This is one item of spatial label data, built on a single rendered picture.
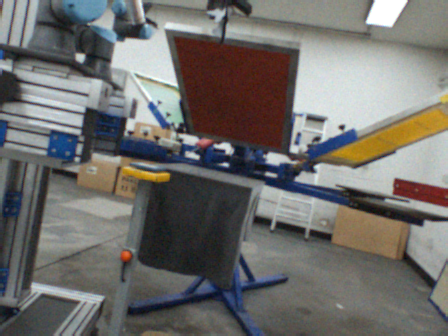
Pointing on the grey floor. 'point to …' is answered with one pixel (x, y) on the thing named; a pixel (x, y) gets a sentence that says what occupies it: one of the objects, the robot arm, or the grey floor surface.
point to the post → (133, 242)
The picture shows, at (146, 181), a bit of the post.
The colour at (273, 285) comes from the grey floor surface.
